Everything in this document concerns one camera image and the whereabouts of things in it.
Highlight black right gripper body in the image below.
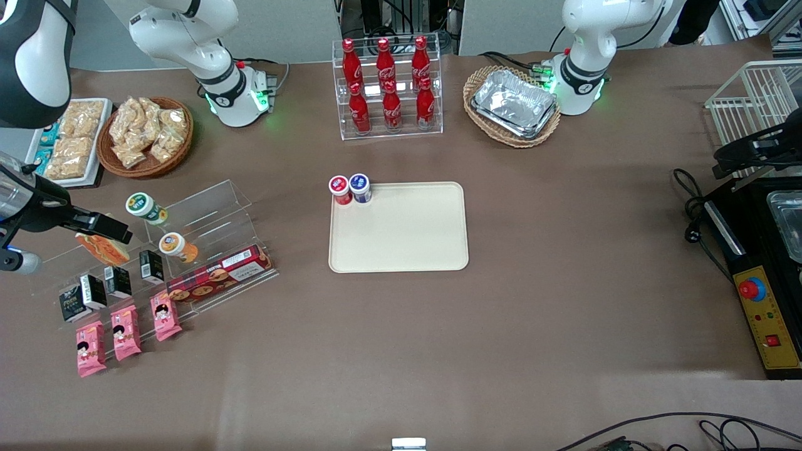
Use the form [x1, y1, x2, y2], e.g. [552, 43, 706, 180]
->
[11, 175, 80, 234]

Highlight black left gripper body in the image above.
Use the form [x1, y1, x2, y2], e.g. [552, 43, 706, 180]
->
[754, 122, 802, 166]

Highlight triangular sandwich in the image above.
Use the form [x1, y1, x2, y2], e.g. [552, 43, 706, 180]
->
[75, 231, 131, 267]

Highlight white rectangular snack tray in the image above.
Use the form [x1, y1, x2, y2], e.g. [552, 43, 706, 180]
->
[25, 98, 113, 189]

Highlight metal tray in machine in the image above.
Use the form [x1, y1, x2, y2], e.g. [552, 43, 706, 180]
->
[766, 190, 802, 264]

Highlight beige plastic tray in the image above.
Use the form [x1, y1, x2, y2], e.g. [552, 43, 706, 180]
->
[328, 182, 469, 274]

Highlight green lidded cup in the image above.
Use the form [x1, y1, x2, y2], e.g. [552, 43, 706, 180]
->
[125, 192, 169, 226]

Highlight wrapped brown snack bars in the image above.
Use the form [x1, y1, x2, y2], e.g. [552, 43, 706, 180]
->
[61, 100, 105, 140]
[45, 137, 96, 180]

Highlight black sealing machine yellow panel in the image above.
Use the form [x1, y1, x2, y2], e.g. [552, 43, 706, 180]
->
[702, 175, 802, 381]

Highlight small black carton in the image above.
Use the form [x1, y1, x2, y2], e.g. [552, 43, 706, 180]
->
[139, 249, 165, 286]
[59, 285, 86, 323]
[80, 274, 108, 310]
[104, 266, 132, 299]

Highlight clear acrylic stepped display stand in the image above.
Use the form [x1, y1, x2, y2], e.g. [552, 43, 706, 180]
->
[144, 180, 280, 314]
[28, 213, 189, 361]

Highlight teal snack packet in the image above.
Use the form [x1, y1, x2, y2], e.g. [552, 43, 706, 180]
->
[34, 122, 61, 176]

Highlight clear bagged brown snack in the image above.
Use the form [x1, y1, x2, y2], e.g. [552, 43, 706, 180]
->
[109, 97, 150, 146]
[145, 103, 189, 135]
[113, 143, 148, 169]
[149, 128, 187, 164]

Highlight brown wicker basket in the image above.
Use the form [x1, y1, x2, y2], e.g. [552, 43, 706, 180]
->
[96, 96, 194, 179]

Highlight orange lidded cup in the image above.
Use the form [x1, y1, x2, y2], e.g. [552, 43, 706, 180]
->
[159, 232, 199, 264]

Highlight pink snack packet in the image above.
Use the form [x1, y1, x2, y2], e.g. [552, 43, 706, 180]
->
[150, 291, 183, 342]
[76, 321, 107, 378]
[111, 305, 142, 361]

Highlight red emergency stop button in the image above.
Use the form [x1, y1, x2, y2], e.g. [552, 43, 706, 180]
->
[738, 277, 767, 303]

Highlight red cookie box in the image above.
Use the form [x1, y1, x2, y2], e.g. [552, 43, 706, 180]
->
[166, 244, 274, 304]

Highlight stacked aluminium foil trays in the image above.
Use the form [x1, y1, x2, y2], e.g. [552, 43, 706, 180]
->
[471, 69, 558, 140]

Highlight red lidded small jar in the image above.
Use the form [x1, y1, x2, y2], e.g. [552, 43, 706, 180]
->
[328, 175, 353, 206]

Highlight light wicker basket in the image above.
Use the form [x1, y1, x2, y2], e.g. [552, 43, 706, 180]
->
[463, 65, 562, 148]

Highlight red cola bottle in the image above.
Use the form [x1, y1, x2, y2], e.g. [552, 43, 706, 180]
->
[376, 38, 395, 85]
[417, 78, 435, 129]
[412, 36, 431, 82]
[349, 83, 372, 134]
[342, 39, 363, 86]
[383, 80, 402, 131]

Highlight clear acrylic bottle rack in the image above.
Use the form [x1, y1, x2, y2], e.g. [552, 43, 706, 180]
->
[332, 34, 444, 141]

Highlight white wire basket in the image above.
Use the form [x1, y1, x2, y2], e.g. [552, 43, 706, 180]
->
[705, 60, 802, 179]

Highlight black power cable with plug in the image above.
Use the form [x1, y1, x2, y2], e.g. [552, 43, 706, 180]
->
[672, 168, 734, 283]

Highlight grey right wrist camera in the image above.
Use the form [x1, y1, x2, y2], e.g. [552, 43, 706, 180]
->
[0, 248, 42, 276]

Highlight aluminium frame rack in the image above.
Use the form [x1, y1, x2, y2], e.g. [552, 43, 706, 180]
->
[721, 0, 802, 60]

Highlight long black floor cable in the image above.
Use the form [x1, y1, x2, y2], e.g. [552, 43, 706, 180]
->
[555, 412, 802, 451]

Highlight black equipment with cables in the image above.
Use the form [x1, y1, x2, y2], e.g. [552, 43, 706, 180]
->
[335, 0, 464, 54]

